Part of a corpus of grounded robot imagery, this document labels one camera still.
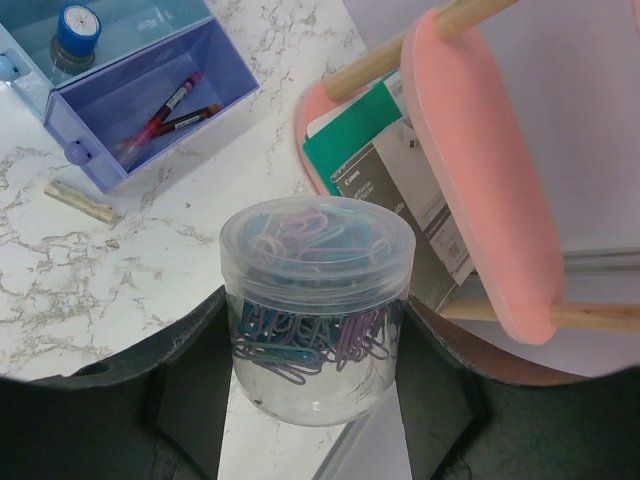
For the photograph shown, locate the blue cap stamp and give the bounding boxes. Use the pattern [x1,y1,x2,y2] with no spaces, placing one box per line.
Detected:
[51,4,102,75]

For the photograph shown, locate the green folder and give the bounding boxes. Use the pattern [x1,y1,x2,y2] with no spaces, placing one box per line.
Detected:
[296,70,407,195]

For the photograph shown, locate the white chalk stick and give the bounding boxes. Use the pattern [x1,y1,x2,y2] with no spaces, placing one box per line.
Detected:
[44,180,119,224]

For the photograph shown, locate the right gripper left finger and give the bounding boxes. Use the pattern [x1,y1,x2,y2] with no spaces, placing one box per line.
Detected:
[1,289,232,479]

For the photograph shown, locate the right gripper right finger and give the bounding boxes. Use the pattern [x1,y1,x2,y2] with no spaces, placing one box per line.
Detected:
[396,298,639,479]

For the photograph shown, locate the cyan drawer bin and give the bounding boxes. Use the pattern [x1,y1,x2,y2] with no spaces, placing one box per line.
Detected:
[1,0,212,119]

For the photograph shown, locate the clear paperclip box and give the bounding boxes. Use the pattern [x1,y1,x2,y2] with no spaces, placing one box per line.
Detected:
[219,196,416,427]

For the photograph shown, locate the pink three tier shelf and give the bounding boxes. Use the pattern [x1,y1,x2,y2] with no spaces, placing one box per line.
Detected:
[296,1,639,345]

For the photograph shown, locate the red pen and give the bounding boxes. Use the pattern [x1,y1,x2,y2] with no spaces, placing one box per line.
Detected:
[116,71,202,164]
[153,104,221,137]

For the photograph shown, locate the dark setup guide booklet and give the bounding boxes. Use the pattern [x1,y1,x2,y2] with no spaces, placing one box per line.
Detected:
[330,120,474,312]

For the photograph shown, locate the purple drawer bin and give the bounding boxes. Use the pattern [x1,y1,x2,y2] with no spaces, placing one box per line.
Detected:
[44,18,258,192]

